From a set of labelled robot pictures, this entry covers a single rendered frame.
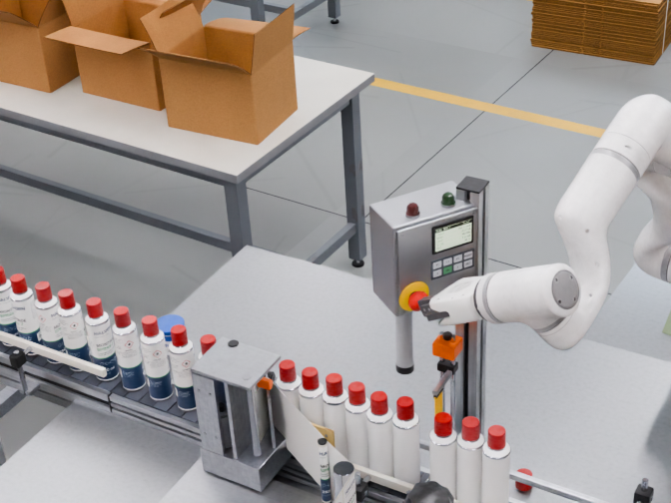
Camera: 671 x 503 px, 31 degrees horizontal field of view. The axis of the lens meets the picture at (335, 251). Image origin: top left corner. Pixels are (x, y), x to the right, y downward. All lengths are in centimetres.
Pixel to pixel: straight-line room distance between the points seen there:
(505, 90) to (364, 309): 306
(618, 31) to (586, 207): 426
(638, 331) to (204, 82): 163
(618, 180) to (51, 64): 270
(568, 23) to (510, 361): 364
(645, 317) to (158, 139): 172
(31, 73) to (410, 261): 249
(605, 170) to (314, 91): 226
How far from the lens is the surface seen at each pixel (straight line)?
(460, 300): 200
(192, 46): 406
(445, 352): 227
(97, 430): 273
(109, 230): 501
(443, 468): 233
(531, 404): 270
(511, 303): 192
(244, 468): 243
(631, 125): 205
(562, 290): 189
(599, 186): 199
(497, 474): 229
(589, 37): 626
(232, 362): 234
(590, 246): 198
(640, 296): 305
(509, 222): 487
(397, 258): 211
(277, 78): 388
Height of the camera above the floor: 258
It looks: 33 degrees down
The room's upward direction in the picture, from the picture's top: 4 degrees counter-clockwise
